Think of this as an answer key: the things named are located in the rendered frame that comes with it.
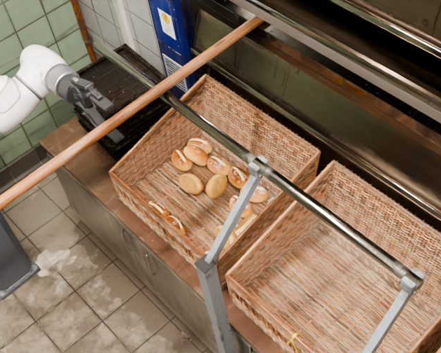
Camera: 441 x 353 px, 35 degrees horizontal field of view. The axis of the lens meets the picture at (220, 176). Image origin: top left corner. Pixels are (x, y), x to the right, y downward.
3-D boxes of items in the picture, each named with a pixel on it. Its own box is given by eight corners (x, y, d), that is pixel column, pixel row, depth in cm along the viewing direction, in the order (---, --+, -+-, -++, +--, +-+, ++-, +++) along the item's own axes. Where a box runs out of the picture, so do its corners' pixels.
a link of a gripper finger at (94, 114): (76, 101, 196) (75, 103, 197) (101, 134, 196) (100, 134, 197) (87, 94, 197) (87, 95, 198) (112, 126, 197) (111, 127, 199)
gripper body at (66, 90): (75, 68, 198) (94, 83, 193) (84, 90, 204) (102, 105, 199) (54, 82, 195) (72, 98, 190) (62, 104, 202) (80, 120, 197)
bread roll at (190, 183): (180, 169, 247) (190, 167, 251) (175, 185, 249) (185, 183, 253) (201, 182, 242) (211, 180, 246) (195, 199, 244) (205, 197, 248)
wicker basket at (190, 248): (215, 124, 270) (205, 70, 249) (325, 203, 240) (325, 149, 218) (115, 198, 252) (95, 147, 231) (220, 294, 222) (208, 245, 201)
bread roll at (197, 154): (205, 163, 259) (213, 152, 257) (203, 170, 252) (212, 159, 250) (183, 148, 257) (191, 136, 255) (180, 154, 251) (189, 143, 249)
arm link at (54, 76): (75, 81, 208) (87, 90, 205) (50, 97, 205) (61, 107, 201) (66, 57, 201) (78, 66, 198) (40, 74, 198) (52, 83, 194)
